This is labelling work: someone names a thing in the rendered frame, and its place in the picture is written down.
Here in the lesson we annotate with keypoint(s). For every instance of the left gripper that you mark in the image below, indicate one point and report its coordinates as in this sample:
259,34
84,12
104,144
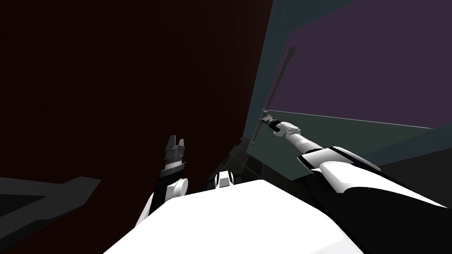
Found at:
174,154

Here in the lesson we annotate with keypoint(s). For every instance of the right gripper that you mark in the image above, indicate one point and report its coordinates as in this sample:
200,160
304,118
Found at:
265,116

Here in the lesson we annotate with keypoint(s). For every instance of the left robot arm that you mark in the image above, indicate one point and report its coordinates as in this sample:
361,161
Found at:
168,188

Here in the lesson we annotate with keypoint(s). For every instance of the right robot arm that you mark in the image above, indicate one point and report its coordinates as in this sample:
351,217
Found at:
353,176

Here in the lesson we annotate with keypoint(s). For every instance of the teal grey cupboard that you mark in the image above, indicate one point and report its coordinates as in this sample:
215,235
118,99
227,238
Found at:
260,70

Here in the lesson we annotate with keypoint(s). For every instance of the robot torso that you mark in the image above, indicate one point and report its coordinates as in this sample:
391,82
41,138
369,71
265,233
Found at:
240,218

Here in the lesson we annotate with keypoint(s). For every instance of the purple door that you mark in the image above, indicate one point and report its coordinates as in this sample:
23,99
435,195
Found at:
353,63

